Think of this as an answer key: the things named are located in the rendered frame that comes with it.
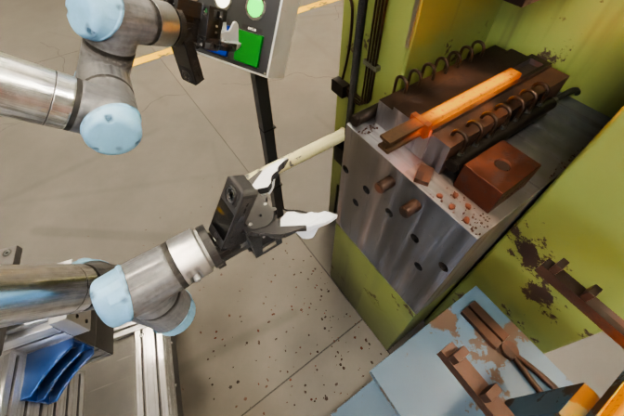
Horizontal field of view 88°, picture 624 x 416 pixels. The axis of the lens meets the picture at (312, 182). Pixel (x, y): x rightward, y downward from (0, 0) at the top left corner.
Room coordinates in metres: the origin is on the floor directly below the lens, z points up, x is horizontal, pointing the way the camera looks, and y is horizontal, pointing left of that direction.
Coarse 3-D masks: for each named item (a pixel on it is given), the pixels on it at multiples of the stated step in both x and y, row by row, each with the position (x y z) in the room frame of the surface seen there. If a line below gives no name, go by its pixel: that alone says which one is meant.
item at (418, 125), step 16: (496, 80) 0.63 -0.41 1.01; (512, 80) 0.64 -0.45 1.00; (464, 96) 0.58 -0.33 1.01; (480, 96) 0.58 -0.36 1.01; (416, 112) 0.51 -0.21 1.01; (432, 112) 0.52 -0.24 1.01; (448, 112) 0.52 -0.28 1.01; (400, 128) 0.47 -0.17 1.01; (416, 128) 0.47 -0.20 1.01; (384, 144) 0.44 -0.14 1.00; (400, 144) 0.45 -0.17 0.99
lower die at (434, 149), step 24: (456, 72) 0.71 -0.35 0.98; (480, 72) 0.69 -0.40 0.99; (528, 72) 0.68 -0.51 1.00; (552, 72) 0.69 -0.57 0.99; (408, 96) 0.61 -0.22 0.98; (432, 96) 0.60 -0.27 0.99; (504, 96) 0.60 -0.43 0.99; (528, 96) 0.60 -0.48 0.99; (552, 96) 0.66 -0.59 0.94; (384, 120) 0.58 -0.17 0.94; (408, 120) 0.53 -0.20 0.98; (456, 120) 0.52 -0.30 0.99; (480, 120) 0.52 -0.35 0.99; (504, 120) 0.54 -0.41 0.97; (408, 144) 0.51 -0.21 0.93; (432, 144) 0.47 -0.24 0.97; (456, 144) 0.45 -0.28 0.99
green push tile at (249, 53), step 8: (240, 32) 0.79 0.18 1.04; (248, 32) 0.78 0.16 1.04; (240, 40) 0.78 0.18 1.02; (248, 40) 0.77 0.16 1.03; (256, 40) 0.77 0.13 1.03; (240, 48) 0.77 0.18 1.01; (248, 48) 0.76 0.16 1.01; (256, 48) 0.76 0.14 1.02; (240, 56) 0.76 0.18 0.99; (248, 56) 0.76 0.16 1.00; (256, 56) 0.75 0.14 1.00; (248, 64) 0.75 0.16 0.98; (256, 64) 0.74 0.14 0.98
